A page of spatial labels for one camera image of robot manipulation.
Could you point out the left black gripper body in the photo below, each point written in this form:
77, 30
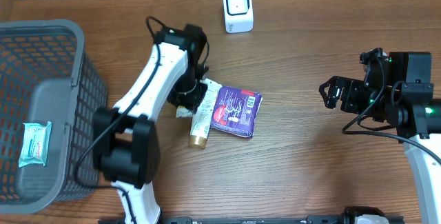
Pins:
186, 96

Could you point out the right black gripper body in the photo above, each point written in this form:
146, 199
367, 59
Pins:
356, 97

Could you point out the green yellow juice carton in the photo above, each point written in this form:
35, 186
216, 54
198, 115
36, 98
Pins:
182, 112

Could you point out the white Pantene tube gold cap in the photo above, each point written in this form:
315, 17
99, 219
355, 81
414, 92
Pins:
201, 121

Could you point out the purple snack package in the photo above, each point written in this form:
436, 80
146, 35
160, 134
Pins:
235, 111

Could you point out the mint green wipes pack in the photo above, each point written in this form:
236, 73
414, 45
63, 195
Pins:
36, 138

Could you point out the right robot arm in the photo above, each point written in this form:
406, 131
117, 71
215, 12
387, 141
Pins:
395, 100

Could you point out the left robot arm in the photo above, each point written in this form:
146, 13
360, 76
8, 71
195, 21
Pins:
126, 149

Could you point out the white barcode scanner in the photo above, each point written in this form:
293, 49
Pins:
238, 15

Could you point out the grey plastic shopping basket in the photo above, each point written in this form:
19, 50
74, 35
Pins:
46, 77

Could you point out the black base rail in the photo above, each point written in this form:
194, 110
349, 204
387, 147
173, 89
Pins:
350, 215

